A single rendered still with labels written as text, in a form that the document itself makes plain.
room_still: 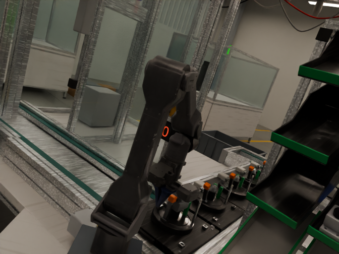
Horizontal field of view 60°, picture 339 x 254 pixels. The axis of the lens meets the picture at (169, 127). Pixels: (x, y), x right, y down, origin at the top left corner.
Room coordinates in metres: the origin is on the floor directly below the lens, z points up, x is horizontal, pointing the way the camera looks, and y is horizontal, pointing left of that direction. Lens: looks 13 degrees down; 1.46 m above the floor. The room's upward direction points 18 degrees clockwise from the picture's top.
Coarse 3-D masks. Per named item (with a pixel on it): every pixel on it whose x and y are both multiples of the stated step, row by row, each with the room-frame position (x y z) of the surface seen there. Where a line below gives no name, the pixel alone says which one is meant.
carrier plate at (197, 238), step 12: (192, 216) 0.92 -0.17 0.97; (144, 228) 0.76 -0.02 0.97; (156, 228) 0.78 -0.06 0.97; (156, 240) 0.73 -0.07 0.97; (168, 240) 0.74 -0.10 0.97; (180, 240) 0.76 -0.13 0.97; (192, 240) 0.78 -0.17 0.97; (204, 240) 0.80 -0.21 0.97; (168, 252) 0.70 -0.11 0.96; (180, 252) 0.70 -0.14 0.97; (192, 252) 0.74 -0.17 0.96
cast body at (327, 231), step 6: (330, 210) 0.59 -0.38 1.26; (336, 210) 0.58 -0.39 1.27; (330, 216) 0.58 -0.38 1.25; (336, 216) 0.57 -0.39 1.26; (324, 222) 0.59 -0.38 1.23; (330, 222) 0.58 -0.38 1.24; (336, 222) 0.57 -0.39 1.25; (324, 228) 0.58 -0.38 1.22; (330, 228) 0.58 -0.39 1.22; (336, 228) 0.57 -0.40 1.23; (330, 234) 0.57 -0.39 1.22; (336, 234) 0.57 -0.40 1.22; (336, 240) 0.56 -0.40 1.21
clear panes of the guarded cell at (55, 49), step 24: (0, 0) 1.16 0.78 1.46; (48, 0) 1.75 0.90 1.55; (72, 0) 1.88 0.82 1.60; (0, 24) 1.14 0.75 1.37; (48, 24) 1.78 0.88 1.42; (72, 24) 1.91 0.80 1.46; (48, 48) 1.81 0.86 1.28; (72, 48) 1.95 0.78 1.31; (48, 72) 1.84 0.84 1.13; (72, 72) 1.98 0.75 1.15; (24, 96) 1.73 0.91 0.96; (48, 96) 1.87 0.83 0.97; (72, 96) 2.02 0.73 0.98
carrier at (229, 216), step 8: (200, 184) 1.17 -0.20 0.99; (216, 184) 1.10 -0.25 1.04; (232, 184) 1.06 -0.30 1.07; (200, 192) 1.10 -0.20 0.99; (208, 192) 1.06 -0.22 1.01; (208, 200) 1.05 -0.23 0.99; (216, 200) 1.07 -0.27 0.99; (224, 200) 1.14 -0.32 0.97; (192, 208) 0.98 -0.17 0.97; (200, 208) 1.00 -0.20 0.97; (208, 208) 0.99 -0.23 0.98; (216, 208) 1.00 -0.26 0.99; (224, 208) 1.02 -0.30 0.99; (200, 216) 0.94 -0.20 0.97; (208, 216) 0.96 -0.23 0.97; (216, 216) 0.98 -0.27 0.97; (224, 216) 1.00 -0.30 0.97; (232, 216) 1.02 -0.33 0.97; (240, 216) 1.05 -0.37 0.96; (216, 224) 0.92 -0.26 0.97; (224, 224) 0.94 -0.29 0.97
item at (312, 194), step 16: (288, 160) 0.80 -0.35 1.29; (304, 160) 0.84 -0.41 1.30; (336, 160) 0.79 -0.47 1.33; (272, 176) 0.75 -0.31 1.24; (288, 176) 0.77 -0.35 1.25; (304, 176) 0.77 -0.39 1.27; (320, 176) 0.77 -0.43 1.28; (336, 176) 0.70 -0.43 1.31; (256, 192) 0.70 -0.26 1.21; (272, 192) 0.71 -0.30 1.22; (288, 192) 0.71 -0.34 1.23; (304, 192) 0.71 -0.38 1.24; (320, 192) 0.71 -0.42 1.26; (272, 208) 0.63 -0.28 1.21; (288, 208) 0.66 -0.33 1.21; (304, 208) 0.66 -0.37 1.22; (288, 224) 0.60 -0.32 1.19
